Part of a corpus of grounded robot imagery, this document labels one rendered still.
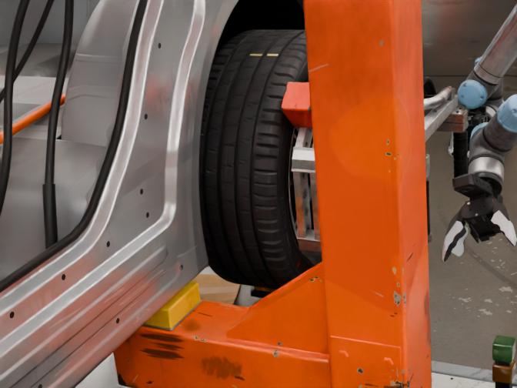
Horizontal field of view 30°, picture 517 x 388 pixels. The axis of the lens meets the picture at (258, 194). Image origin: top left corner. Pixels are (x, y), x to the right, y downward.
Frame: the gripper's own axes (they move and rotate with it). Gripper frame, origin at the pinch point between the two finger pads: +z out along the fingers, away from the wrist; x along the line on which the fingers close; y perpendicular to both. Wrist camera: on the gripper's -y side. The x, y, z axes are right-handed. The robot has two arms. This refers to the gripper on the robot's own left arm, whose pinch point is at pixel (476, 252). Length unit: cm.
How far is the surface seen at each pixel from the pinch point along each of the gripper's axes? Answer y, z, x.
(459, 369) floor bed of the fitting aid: 90, -35, 48
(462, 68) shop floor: 239, -366, 137
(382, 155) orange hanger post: -37.5, 6.5, -0.1
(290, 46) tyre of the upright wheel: -29, -49, 36
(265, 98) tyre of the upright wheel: -29, -33, 39
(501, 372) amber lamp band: 19.4, 15.6, 2.6
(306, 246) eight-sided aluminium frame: -0.4, -12.7, 42.4
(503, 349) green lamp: 15.0, 13.3, 0.4
